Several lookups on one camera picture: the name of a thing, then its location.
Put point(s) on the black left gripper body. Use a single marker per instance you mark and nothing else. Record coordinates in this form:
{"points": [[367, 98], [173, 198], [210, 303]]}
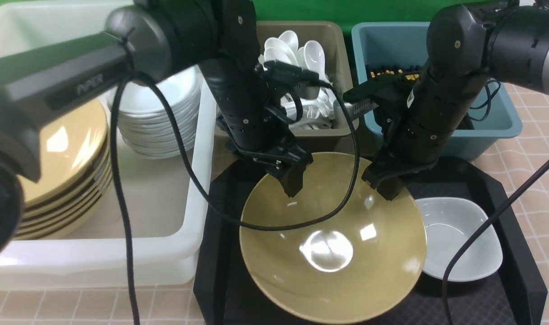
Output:
{"points": [[287, 157]]}

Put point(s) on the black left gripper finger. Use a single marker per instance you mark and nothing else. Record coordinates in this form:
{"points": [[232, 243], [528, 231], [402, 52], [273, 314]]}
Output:
{"points": [[290, 177]]}

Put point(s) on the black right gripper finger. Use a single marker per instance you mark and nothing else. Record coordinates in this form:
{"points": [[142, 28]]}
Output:
{"points": [[389, 187]]}

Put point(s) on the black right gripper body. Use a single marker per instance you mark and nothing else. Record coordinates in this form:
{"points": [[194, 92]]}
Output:
{"points": [[385, 167]]}

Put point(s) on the yellow noodle bowl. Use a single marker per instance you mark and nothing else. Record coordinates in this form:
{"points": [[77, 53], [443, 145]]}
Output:
{"points": [[357, 265]]}

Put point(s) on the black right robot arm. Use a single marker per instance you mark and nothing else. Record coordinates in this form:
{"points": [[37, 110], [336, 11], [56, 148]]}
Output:
{"points": [[467, 45]]}

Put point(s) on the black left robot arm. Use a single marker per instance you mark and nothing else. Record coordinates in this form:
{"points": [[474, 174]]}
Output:
{"points": [[148, 42]]}

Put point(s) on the white square sauce dish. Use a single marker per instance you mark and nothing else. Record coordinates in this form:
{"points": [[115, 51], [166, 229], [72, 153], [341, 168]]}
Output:
{"points": [[449, 222]]}

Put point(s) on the pile of black chopsticks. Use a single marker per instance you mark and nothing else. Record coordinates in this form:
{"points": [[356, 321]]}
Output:
{"points": [[409, 73]]}

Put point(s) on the pile of white spoons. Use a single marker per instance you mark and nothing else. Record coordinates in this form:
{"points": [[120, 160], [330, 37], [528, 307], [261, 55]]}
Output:
{"points": [[307, 108]]}

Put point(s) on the blue chopstick bin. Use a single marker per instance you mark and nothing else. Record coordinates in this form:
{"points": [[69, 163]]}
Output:
{"points": [[381, 44]]}

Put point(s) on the olive green spoon bin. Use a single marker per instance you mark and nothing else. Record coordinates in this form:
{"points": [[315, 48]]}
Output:
{"points": [[330, 36]]}

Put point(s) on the large white plastic tub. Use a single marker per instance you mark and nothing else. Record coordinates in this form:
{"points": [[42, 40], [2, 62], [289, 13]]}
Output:
{"points": [[166, 211]]}

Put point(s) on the stack of white square dishes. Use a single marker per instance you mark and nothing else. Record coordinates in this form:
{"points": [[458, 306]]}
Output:
{"points": [[143, 124]]}

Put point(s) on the black serving tray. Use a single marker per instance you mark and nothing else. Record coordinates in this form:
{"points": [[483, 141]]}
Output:
{"points": [[517, 295]]}

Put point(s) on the stack of yellow bowls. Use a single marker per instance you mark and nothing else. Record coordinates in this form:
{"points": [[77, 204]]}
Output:
{"points": [[75, 174]]}

